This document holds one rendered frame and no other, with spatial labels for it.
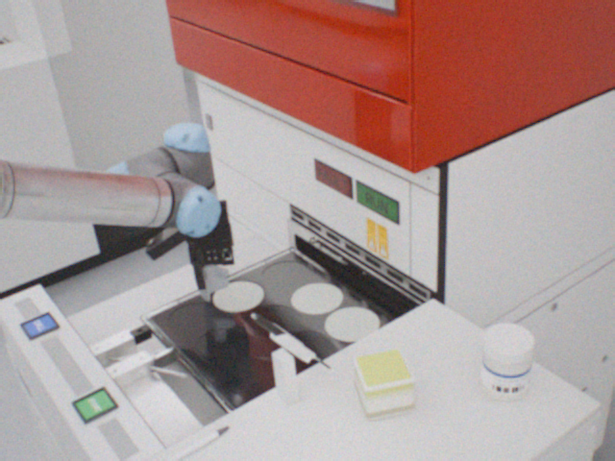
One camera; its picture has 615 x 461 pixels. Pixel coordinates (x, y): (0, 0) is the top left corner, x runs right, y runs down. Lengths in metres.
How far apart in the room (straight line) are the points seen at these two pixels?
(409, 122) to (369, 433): 0.46
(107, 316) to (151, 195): 0.59
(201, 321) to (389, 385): 0.49
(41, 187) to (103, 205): 0.09
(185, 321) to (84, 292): 1.85
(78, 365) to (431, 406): 0.59
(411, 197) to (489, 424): 0.40
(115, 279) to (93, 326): 1.68
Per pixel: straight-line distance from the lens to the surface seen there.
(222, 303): 1.44
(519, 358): 1.06
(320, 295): 1.43
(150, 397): 1.30
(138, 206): 1.06
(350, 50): 1.17
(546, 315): 1.65
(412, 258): 1.31
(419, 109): 1.10
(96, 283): 3.27
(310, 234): 1.54
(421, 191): 1.22
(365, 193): 1.34
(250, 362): 1.29
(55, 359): 1.32
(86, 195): 1.02
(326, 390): 1.13
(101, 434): 1.15
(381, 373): 1.05
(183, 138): 1.25
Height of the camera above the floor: 1.74
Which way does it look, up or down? 32 degrees down
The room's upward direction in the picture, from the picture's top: 5 degrees counter-clockwise
